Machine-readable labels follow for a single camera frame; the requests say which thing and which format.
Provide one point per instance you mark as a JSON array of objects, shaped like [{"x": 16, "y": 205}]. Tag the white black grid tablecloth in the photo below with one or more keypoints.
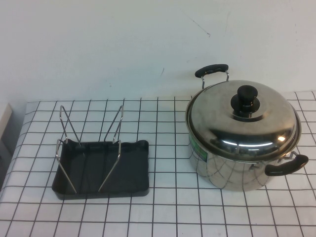
[{"x": 172, "y": 217}]

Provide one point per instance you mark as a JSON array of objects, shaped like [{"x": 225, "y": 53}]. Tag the stainless steel pot lid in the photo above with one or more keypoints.
[{"x": 217, "y": 121}]

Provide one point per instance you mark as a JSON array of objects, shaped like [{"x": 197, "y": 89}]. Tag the beige board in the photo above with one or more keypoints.
[{"x": 5, "y": 118}]

